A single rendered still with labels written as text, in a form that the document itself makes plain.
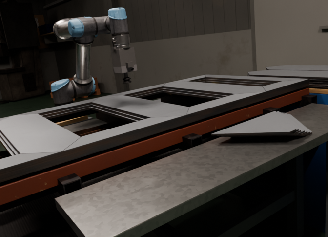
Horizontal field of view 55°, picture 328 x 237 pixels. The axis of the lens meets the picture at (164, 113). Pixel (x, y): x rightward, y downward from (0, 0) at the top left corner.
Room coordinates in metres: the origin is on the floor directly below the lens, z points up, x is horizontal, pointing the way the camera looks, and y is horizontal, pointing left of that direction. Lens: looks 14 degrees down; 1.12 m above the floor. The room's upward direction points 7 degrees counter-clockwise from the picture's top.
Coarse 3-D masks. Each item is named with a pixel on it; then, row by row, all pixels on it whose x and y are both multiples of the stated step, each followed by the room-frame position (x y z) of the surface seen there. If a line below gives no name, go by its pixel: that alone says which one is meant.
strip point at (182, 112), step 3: (183, 108) 1.18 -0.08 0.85; (186, 108) 1.17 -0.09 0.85; (174, 111) 1.15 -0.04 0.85; (177, 111) 1.14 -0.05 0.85; (180, 111) 1.13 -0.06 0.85; (183, 111) 1.13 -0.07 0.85; (186, 111) 1.12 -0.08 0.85; (162, 114) 1.12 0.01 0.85; (165, 114) 1.12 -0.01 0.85; (168, 114) 1.11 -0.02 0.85; (171, 114) 1.11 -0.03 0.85; (174, 114) 1.10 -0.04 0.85; (177, 114) 1.09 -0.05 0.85; (180, 114) 1.09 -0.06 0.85; (183, 114) 1.08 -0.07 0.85
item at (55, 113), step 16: (192, 80) 1.94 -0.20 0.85; (208, 80) 1.96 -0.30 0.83; (224, 80) 1.85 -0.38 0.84; (240, 80) 1.75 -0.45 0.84; (256, 80) 1.66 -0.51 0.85; (144, 96) 1.72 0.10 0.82; (192, 96) 1.57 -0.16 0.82; (208, 96) 1.47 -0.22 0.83; (224, 96) 1.39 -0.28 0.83; (256, 96) 1.29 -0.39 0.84; (272, 96) 1.34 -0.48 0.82; (48, 112) 1.45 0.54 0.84; (64, 112) 1.48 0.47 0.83; (112, 112) 1.35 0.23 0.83; (128, 112) 1.24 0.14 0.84; (208, 112) 1.13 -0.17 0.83; (144, 128) 0.98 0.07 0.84; (160, 128) 1.01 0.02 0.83; (96, 144) 0.88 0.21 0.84; (112, 144) 0.91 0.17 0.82; (32, 160) 0.79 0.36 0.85; (48, 160) 0.81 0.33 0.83; (64, 160) 0.83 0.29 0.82; (0, 176) 0.74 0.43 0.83; (16, 176) 0.76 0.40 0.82
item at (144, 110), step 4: (160, 104) 1.31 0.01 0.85; (164, 104) 1.30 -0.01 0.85; (168, 104) 1.29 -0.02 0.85; (172, 104) 1.28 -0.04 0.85; (144, 108) 1.26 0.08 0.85; (148, 108) 1.25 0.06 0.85; (152, 108) 1.24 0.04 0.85; (156, 108) 1.23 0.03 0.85; (160, 108) 1.22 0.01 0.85; (132, 112) 1.21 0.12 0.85; (136, 112) 1.20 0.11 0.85; (140, 112) 1.20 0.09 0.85; (144, 112) 1.19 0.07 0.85
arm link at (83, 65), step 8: (80, 40) 1.80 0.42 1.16; (88, 40) 1.81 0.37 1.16; (80, 48) 1.84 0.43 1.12; (88, 48) 1.86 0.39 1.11; (80, 56) 1.87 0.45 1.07; (88, 56) 1.89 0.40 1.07; (80, 64) 1.90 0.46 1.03; (88, 64) 1.92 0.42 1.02; (80, 72) 1.92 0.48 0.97; (88, 72) 1.95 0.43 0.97; (72, 80) 1.99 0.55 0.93; (80, 80) 1.95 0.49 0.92; (88, 80) 1.97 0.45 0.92; (80, 88) 1.96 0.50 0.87; (88, 88) 1.99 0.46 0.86; (80, 96) 1.99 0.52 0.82
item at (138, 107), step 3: (150, 102) 1.38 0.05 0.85; (153, 102) 1.37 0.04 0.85; (156, 102) 1.36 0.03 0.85; (159, 102) 1.35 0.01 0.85; (162, 102) 1.35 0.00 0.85; (138, 105) 1.34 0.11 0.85; (141, 105) 1.34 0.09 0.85; (144, 105) 1.33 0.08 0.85; (147, 105) 1.32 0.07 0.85; (150, 105) 1.31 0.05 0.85; (153, 105) 1.31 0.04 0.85; (126, 108) 1.30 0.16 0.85; (129, 108) 1.29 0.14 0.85; (132, 108) 1.29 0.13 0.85; (135, 108) 1.28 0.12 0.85; (138, 108) 1.27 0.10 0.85; (141, 108) 1.27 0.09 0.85; (129, 111) 1.24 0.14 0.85
